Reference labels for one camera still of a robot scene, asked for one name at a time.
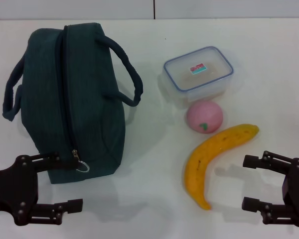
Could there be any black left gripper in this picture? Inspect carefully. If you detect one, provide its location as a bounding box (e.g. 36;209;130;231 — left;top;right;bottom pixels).
0;151;84;227

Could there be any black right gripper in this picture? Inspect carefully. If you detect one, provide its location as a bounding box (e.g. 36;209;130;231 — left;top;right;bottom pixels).
241;150;299;228

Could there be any metal zipper pull ring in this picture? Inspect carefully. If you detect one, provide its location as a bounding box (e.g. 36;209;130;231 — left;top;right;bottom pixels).
72;149;90;173

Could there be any yellow toy banana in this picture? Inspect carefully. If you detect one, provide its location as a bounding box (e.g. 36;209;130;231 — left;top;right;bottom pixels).
183;123;260;211

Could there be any dark teal insulated lunch bag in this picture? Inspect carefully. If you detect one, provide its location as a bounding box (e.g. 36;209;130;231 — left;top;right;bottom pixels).
2;22;143;185

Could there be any pink toy peach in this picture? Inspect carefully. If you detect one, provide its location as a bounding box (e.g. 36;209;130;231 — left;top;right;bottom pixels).
185;101;224;134

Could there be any clear plastic food container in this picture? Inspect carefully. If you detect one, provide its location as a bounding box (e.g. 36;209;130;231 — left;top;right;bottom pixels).
161;46;234;109

